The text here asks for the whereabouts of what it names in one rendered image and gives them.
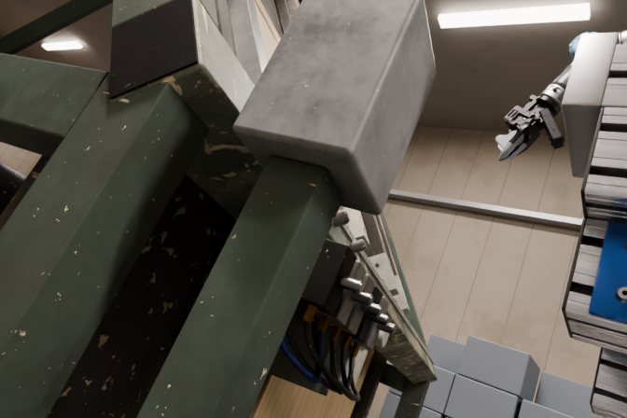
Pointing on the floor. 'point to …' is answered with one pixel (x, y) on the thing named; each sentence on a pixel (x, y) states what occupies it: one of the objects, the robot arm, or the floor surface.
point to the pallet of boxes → (494, 385)
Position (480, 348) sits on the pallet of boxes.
